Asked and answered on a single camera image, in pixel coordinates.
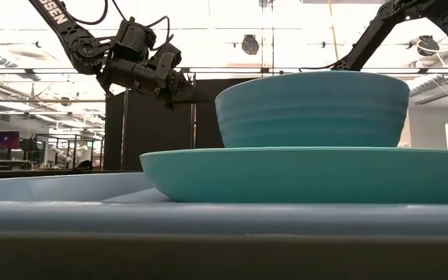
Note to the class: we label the blue plastic tray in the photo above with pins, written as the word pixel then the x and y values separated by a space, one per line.
pixel 53 190

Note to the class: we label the black folding partition screen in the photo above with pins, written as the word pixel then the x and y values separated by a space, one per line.
pixel 150 132

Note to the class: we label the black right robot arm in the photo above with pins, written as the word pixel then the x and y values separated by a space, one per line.
pixel 364 39

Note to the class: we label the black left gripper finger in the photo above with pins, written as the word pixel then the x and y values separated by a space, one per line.
pixel 181 99
pixel 188 85

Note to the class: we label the blue plastic bowl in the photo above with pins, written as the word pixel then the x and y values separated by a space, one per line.
pixel 313 109

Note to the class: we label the distant lab workbench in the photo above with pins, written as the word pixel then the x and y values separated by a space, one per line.
pixel 53 155

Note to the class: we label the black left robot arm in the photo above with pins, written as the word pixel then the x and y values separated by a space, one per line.
pixel 58 17

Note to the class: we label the silver ceiling duct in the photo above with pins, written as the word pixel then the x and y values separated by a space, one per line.
pixel 14 64
pixel 426 83

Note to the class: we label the purple-lit computer monitor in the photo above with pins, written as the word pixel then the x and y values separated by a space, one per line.
pixel 5 140

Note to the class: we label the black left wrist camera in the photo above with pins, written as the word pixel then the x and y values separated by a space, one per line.
pixel 136 34

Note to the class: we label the black aluminium table frame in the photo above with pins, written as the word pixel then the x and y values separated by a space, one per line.
pixel 53 174

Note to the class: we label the teal plastic plate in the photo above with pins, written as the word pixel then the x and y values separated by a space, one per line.
pixel 305 175

